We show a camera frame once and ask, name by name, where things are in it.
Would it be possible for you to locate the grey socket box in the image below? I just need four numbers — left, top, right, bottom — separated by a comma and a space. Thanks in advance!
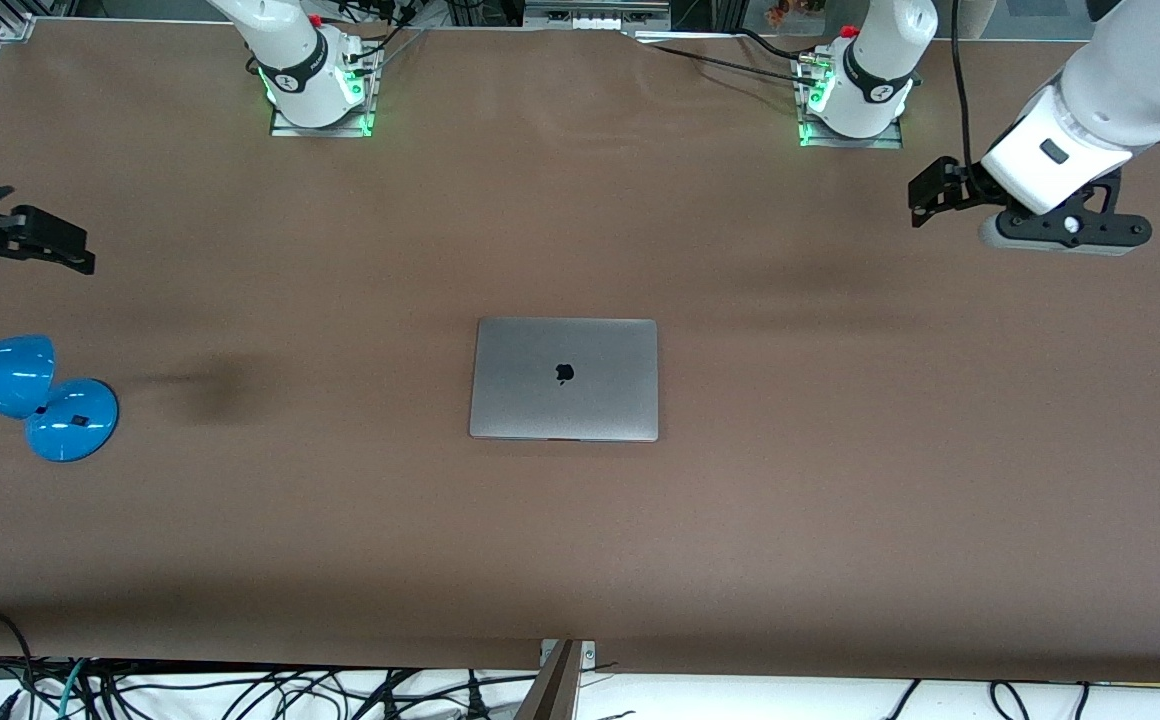
523, 0, 674, 37

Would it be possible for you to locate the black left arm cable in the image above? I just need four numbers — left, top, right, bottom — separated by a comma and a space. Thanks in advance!
949, 0, 973, 167

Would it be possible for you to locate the blue desk lamp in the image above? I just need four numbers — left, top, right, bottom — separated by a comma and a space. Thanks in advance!
0, 335, 121, 463

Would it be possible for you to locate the teal floor cable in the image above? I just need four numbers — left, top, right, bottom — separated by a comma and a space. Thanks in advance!
56, 658, 93, 720

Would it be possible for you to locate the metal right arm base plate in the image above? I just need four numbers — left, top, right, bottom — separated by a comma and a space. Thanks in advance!
268, 45, 377, 139

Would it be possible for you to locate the aluminium frame post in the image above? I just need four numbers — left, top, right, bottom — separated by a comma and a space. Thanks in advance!
515, 640, 597, 720

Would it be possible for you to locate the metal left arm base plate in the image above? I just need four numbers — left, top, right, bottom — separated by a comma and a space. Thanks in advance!
796, 50, 907, 150

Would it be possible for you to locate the small colourful object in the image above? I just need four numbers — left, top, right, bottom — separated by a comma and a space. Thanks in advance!
765, 0, 831, 27

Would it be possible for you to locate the silver grey laptop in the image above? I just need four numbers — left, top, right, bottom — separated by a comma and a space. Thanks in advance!
469, 317, 660, 443

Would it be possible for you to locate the black table cable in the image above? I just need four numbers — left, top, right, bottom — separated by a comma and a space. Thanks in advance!
728, 27, 807, 62
637, 40, 827, 90

